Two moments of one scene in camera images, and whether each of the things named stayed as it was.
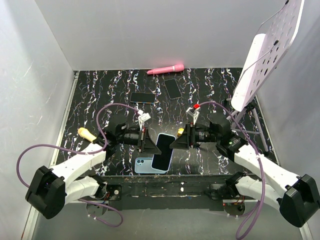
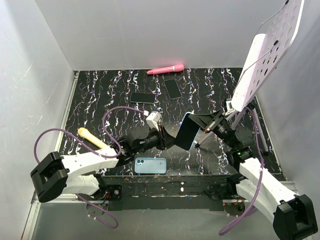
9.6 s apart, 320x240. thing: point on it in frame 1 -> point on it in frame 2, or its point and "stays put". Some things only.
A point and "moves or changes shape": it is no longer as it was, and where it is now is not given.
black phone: x=172 y=88 stays put
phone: x=142 y=97 stays put
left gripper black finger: x=148 y=146 -> x=168 y=140
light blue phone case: x=143 y=165 stays put
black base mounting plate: x=163 y=192 stays put
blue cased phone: x=161 y=161 moves or changes shape
